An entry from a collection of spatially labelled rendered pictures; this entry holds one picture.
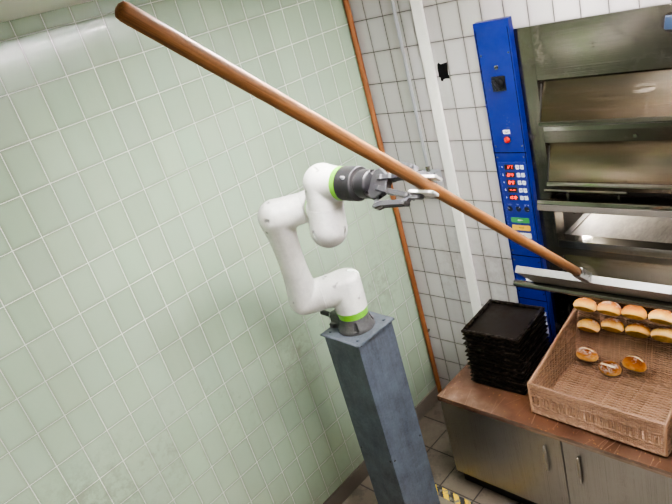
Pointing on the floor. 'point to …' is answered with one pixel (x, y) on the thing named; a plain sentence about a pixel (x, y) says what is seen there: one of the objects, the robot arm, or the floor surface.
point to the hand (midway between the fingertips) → (425, 185)
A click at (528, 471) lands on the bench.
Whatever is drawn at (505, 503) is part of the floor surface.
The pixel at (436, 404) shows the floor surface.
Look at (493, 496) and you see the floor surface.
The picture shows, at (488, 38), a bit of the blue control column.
